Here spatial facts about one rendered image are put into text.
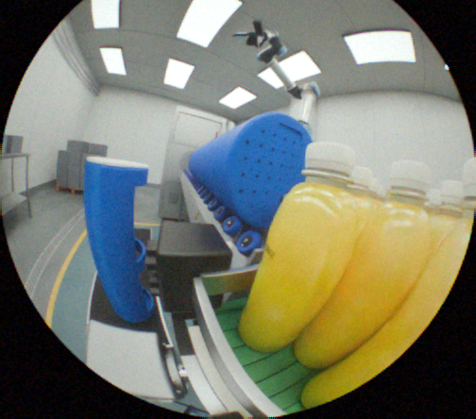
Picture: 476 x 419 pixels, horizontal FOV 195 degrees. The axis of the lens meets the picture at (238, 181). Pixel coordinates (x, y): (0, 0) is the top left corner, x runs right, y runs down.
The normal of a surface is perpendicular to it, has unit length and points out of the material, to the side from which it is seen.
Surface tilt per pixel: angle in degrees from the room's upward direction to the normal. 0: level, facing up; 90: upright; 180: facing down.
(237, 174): 90
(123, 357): 0
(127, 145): 90
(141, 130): 90
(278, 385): 0
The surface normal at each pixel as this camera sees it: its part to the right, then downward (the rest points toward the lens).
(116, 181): 0.75, 0.18
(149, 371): 0.18, -0.98
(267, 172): 0.42, 0.14
